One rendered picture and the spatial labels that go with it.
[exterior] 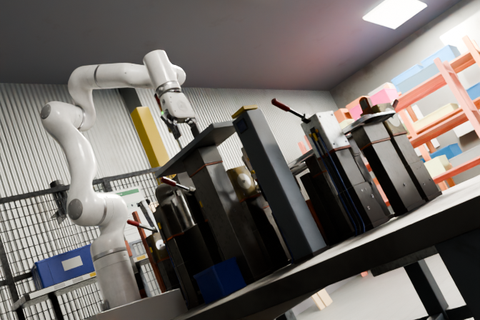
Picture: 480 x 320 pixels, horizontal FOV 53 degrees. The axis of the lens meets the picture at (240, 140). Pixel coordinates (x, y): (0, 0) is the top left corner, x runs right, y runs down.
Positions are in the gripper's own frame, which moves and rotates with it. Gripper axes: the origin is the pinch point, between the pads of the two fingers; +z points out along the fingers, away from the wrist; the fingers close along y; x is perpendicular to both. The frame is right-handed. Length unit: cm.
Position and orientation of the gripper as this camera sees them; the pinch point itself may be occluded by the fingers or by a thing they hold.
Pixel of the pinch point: (187, 134)
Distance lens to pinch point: 161.7
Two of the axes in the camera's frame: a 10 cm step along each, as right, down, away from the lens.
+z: 4.0, 8.8, -2.5
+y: 6.0, -0.5, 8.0
